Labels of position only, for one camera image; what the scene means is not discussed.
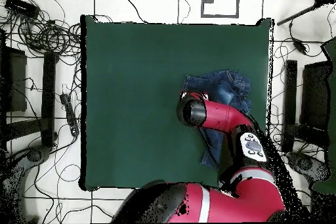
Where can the black adapter box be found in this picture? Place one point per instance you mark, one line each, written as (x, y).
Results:
(22, 7)

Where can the grey floor hatch frame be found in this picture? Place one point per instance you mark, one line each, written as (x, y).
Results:
(220, 15)

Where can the dark flat panel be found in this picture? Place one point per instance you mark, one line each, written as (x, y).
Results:
(17, 84)
(315, 95)

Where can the blue denim jeans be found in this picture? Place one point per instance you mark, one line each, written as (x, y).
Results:
(225, 87)

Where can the black power strip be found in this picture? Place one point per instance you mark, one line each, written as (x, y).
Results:
(69, 115)

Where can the black stand with rod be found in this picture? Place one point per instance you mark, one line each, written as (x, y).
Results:
(296, 13)

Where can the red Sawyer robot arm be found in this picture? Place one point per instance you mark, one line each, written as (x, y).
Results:
(223, 182)

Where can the dark green table cloth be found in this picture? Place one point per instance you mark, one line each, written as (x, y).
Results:
(131, 103)

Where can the black stand bar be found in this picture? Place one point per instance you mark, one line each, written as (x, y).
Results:
(290, 103)
(48, 98)

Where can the small black power adapter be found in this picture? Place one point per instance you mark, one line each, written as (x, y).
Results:
(300, 45)

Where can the grey stand base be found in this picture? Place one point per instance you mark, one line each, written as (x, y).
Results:
(34, 155)
(305, 165)

